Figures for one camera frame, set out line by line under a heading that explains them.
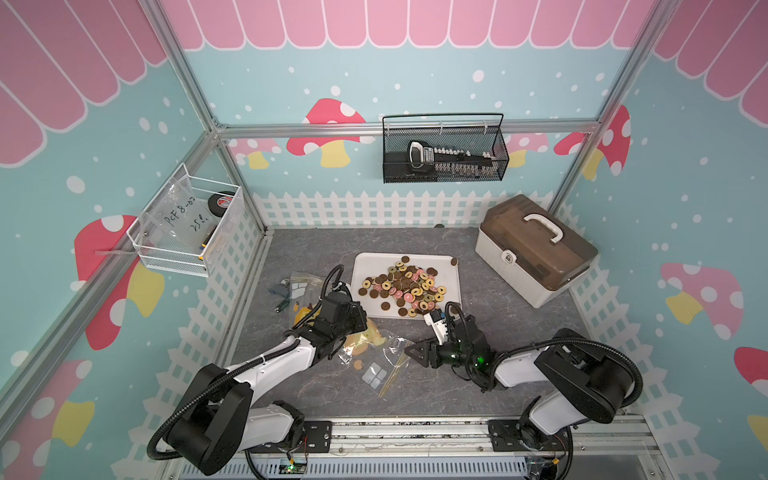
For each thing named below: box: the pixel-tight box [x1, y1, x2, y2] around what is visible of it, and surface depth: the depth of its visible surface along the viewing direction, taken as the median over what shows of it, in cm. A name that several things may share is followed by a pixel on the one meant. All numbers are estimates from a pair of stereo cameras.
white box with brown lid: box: [475, 194, 599, 308], surface depth 94 cm
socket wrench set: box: [407, 141, 498, 177], surface depth 91 cm
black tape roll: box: [208, 191, 236, 217], surface depth 82 cm
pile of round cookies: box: [358, 255, 447, 318], surface depth 102 cm
